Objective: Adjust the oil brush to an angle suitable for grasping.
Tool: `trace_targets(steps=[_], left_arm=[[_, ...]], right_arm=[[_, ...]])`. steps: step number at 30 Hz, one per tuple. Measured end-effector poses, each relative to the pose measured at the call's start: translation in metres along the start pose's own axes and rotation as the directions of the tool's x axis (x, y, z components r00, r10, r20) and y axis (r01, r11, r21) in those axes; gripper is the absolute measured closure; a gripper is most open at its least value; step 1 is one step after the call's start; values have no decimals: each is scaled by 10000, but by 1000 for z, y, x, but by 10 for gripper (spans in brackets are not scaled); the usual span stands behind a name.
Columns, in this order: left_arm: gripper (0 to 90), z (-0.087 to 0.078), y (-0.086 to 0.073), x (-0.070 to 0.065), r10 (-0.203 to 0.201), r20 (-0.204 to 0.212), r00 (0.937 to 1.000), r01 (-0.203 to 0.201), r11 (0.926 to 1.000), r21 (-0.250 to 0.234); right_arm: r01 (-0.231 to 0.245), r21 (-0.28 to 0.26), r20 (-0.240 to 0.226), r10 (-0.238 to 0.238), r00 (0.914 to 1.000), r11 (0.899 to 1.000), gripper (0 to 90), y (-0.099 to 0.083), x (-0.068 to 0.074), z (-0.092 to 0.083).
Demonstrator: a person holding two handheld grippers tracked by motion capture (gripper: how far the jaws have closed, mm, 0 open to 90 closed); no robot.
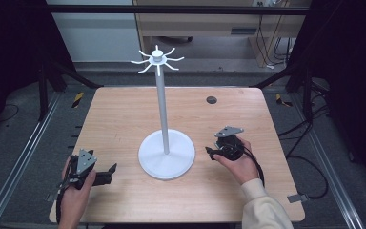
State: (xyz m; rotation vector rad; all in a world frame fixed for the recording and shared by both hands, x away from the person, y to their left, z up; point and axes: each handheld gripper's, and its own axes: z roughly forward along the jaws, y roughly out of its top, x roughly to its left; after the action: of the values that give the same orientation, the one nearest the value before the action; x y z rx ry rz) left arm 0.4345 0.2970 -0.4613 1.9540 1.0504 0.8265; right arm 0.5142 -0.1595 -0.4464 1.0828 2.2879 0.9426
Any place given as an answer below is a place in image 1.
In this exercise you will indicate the white hook stand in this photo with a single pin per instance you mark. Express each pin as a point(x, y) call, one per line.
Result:
point(166, 133)

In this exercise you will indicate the white cabinet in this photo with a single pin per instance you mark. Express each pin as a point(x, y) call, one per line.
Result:
point(98, 35)

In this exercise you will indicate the aluminium rail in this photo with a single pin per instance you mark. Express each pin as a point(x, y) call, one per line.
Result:
point(330, 171)
point(16, 165)

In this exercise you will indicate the person's right hand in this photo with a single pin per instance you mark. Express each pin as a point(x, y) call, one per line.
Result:
point(242, 165)

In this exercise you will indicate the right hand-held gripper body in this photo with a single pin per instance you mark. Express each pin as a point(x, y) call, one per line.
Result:
point(230, 144)

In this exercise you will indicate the person's left hand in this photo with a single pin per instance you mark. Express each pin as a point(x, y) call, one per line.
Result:
point(75, 197)

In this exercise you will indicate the grey table bracket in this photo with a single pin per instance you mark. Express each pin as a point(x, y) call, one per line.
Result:
point(52, 196)
point(297, 198)

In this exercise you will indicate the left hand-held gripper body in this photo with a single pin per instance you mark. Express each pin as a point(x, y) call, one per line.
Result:
point(84, 163)

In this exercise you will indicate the yellow black striped tape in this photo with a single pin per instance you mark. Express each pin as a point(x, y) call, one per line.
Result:
point(282, 100)
point(77, 99)

